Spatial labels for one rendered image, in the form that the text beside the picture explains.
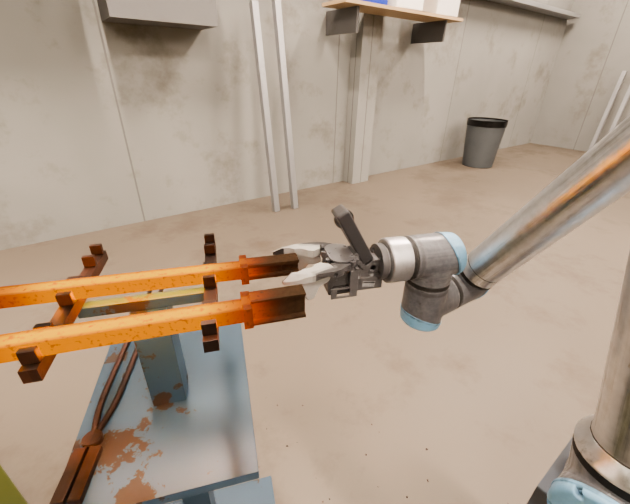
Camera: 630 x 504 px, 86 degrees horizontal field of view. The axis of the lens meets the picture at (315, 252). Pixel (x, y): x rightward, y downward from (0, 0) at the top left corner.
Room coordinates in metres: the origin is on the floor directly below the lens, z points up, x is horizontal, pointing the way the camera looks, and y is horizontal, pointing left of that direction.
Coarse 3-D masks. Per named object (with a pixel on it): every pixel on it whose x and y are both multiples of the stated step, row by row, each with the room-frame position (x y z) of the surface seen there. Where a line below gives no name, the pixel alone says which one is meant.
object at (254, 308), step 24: (288, 288) 0.42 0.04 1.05; (168, 312) 0.37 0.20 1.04; (192, 312) 0.37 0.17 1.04; (216, 312) 0.38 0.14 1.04; (240, 312) 0.38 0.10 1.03; (264, 312) 0.40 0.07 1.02; (288, 312) 0.41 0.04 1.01; (0, 336) 0.32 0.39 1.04; (24, 336) 0.32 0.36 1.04; (48, 336) 0.32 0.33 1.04; (72, 336) 0.32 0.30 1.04; (96, 336) 0.33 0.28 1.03; (120, 336) 0.34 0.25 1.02; (144, 336) 0.34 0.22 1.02; (0, 360) 0.30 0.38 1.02
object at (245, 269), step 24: (216, 264) 0.51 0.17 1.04; (240, 264) 0.50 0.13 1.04; (264, 264) 0.51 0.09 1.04; (288, 264) 0.53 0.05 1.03; (0, 288) 0.42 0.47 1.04; (24, 288) 0.42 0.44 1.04; (48, 288) 0.42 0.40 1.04; (72, 288) 0.43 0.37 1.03; (96, 288) 0.44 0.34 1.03; (120, 288) 0.44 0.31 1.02; (144, 288) 0.45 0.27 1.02
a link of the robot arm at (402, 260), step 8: (384, 240) 0.59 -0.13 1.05; (392, 240) 0.58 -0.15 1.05; (400, 240) 0.58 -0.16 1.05; (408, 240) 0.59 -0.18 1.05; (392, 248) 0.56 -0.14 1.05; (400, 248) 0.56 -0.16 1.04; (408, 248) 0.57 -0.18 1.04; (392, 256) 0.55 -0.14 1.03; (400, 256) 0.55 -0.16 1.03; (408, 256) 0.56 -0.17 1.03; (392, 264) 0.55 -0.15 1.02; (400, 264) 0.55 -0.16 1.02; (408, 264) 0.55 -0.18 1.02; (392, 272) 0.55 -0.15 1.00; (400, 272) 0.54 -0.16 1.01; (408, 272) 0.55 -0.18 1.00; (384, 280) 0.57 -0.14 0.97; (392, 280) 0.55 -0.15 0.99; (400, 280) 0.56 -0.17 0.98
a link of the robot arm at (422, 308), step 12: (408, 288) 0.60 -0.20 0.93; (420, 288) 0.58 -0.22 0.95; (444, 288) 0.57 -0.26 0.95; (456, 288) 0.62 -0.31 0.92; (408, 300) 0.59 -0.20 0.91; (420, 300) 0.57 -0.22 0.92; (432, 300) 0.57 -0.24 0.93; (444, 300) 0.58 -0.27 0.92; (456, 300) 0.61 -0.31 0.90; (408, 312) 0.59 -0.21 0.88; (420, 312) 0.57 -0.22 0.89; (432, 312) 0.57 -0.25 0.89; (444, 312) 0.59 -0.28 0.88; (408, 324) 0.58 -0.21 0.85; (420, 324) 0.57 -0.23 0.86; (432, 324) 0.57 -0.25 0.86
